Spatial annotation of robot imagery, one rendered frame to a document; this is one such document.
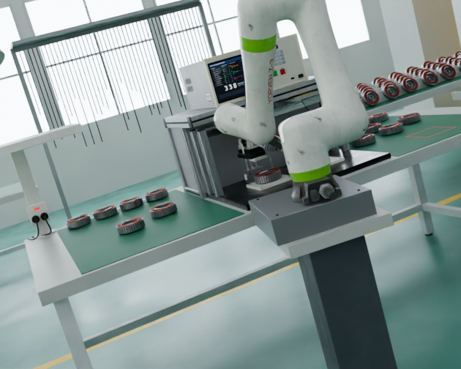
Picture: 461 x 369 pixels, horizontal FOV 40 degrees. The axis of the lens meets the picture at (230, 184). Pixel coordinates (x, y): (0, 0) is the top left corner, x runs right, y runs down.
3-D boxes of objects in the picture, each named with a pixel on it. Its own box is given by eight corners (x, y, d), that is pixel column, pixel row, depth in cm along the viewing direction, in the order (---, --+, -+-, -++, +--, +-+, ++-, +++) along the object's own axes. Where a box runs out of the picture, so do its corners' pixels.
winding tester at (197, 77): (308, 79, 272) (296, 32, 269) (217, 107, 259) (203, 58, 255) (271, 85, 309) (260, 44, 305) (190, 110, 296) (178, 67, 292)
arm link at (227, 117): (215, 95, 220) (203, 124, 220) (244, 105, 213) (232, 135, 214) (233, 106, 232) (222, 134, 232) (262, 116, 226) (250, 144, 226)
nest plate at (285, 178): (293, 179, 252) (293, 176, 251) (260, 190, 247) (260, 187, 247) (278, 176, 266) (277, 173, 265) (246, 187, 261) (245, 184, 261)
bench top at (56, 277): (547, 113, 271) (545, 102, 270) (42, 307, 203) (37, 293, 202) (405, 117, 365) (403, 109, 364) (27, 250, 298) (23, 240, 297)
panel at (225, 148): (333, 148, 293) (317, 85, 288) (204, 193, 273) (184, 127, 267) (331, 148, 294) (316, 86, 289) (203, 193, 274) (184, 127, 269)
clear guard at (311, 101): (363, 97, 250) (359, 82, 249) (311, 114, 243) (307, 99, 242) (323, 100, 281) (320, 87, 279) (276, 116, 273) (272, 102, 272)
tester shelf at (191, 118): (335, 83, 274) (333, 72, 273) (192, 127, 253) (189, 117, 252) (291, 88, 315) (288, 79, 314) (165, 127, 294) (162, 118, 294)
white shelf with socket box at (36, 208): (113, 223, 276) (80, 123, 268) (29, 252, 265) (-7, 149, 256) (101, 213, 309) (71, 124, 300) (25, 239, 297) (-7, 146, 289)
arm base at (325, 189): (356, 200, 175) (351, 179, 174) (305, 214, 175) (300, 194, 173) (333, 183, 201) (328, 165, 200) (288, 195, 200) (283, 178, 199)
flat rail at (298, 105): (334, 97, 274) (331, 90, 273) (203, 139, 255) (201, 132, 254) (332, 97, 275) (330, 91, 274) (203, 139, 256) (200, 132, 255)
